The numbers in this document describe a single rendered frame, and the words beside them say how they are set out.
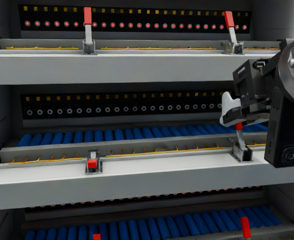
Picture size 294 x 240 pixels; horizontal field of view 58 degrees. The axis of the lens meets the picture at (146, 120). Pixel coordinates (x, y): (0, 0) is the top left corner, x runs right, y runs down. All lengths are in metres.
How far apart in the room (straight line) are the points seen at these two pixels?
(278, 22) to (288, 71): 0.39
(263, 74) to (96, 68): 0.26
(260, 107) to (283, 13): 0.34
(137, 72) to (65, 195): 0.23
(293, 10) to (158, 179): 0.46
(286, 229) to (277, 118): 0.31
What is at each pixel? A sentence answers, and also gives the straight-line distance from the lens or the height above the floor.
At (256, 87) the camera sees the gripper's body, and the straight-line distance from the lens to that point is 0.41.
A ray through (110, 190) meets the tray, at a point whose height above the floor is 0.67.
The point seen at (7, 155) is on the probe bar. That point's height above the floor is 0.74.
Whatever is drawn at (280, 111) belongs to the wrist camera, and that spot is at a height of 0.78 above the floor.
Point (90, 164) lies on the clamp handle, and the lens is 0.38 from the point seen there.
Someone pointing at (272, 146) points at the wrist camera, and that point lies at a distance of 0.41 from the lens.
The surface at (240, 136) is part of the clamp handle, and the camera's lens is 0.52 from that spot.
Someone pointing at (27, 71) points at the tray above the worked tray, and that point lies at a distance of 0.47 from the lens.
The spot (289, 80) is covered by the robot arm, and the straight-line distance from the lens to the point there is 0.34.
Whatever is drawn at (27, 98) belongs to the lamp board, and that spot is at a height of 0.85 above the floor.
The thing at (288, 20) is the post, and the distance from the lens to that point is 0.69.
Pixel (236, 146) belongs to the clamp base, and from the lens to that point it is 0.52.
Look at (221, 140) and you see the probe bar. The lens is 0.55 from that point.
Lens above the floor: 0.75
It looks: 4 degrees up
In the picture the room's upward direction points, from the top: 3 degrees counter-clockwise
